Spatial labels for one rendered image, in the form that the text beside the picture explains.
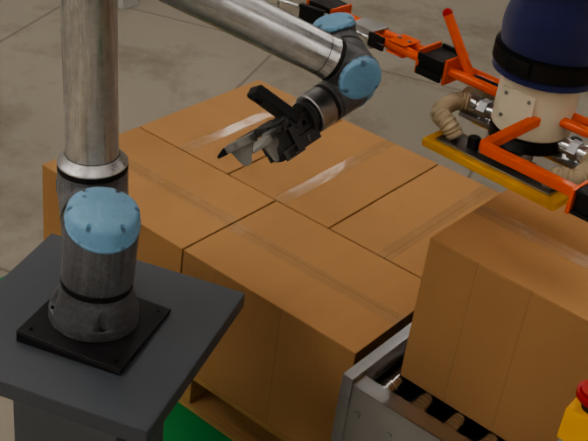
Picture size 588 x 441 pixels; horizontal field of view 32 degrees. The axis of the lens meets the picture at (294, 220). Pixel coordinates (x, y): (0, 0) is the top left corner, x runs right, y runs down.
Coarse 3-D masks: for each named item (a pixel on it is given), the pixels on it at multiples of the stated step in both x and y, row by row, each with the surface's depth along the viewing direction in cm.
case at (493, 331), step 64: (512, 192) 249; (448, 256) 227; (512, 256) 226; (576, 256) 228; (448, 320) 233; (512, 320) 221; (576, 320) 211; (448, 384) 240; (512, 384) 228; (576, 384) 216
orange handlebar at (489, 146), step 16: (384, 32) 245; (400, 48) 238; (416, 48) 239; (464, 80) 228; (480, 80) 226; (496, 80) 228; (512, 128) 208; (528, 128) 211; (576, 128) 213; (480, 144) 202; (496, 144) 204; (496, 160) 200; (512, 160) 197; (528, 176) 196; (544, 176) 193
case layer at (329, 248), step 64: (192, 128) 345; (192, 192) 310; (256, 192) 315; (320, 192) 319; (384, 192) 323; (448, 192) 328; (192, 256) 283; (256, 256) 286; (320, 256) 290; (384, 256) 293; (256, 320) 276; (320, 320) 265; (384, 320) 268; (256, 384) 285; (320, 384) 268
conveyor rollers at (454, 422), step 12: (396, 372) 251; (384, 384) 246; (396, 384) 247; (408, 384) 251; (420, 396) 244; (432, 396) 245; (420, 408) 241; (432, 408) 244; (444, 420) 239; (456, 420) 239; (468, 420) 241; (492, 432) 237
